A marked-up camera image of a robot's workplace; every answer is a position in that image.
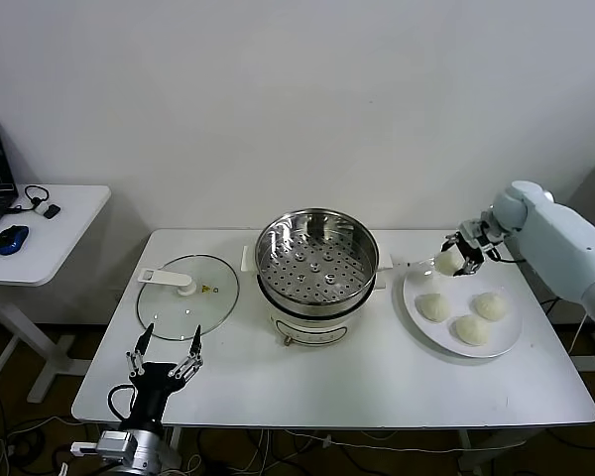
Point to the white steamed baozi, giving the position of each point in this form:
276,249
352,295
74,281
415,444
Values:
471,329
448,263
489,306
434,307

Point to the white side table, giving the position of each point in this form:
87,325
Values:
64,238

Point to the small white adapter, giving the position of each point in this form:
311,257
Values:
40,208

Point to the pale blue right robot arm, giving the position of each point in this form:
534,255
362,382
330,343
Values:
550,238

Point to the blue computer mouse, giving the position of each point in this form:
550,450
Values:
11,239

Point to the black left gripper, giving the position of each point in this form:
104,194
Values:
154,379

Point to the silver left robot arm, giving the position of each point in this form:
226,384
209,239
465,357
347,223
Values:
139,448

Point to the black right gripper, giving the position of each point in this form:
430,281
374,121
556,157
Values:
471,245

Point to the white round plate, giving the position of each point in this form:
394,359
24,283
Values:
506,327

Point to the small black dongle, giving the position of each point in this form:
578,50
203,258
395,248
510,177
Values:
52,211

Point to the stainless steel steamer basket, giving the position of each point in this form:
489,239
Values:
317,287

